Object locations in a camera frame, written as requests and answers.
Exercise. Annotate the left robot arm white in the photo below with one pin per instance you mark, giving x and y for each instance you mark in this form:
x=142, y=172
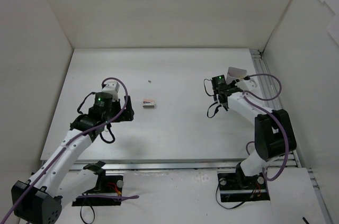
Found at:
x=42, y=197

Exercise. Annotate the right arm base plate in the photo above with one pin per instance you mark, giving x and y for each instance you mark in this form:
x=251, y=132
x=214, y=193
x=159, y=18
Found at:
x=230, y=190

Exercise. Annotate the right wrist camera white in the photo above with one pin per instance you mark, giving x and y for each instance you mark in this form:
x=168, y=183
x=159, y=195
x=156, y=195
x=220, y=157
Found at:
x=247, y=84

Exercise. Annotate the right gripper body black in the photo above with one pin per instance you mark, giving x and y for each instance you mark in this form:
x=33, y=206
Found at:
x=220, y=98

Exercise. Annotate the clear divided organizer container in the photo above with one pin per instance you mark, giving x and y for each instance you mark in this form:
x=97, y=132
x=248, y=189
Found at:
x=235, y=73

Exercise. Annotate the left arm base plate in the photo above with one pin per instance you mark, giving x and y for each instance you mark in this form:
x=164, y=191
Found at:
x=111, y=185

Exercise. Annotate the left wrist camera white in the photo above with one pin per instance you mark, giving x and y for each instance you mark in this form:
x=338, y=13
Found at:
x=112, y=87

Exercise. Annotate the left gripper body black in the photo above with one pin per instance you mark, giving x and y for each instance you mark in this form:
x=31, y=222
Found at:
x=127, y=113

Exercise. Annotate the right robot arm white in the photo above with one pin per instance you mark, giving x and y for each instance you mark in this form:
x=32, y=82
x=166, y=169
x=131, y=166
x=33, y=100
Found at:
x=274, y=138

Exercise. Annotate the aluminium rail frame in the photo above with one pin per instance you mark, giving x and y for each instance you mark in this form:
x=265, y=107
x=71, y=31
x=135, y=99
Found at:
x=204, y=144

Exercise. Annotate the eraser with pink sleeve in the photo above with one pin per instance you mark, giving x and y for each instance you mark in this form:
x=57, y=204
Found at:
x=148, y=104

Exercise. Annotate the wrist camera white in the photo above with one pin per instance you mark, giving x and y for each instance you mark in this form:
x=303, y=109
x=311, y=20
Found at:
x=247, y=84
x=112, y=87

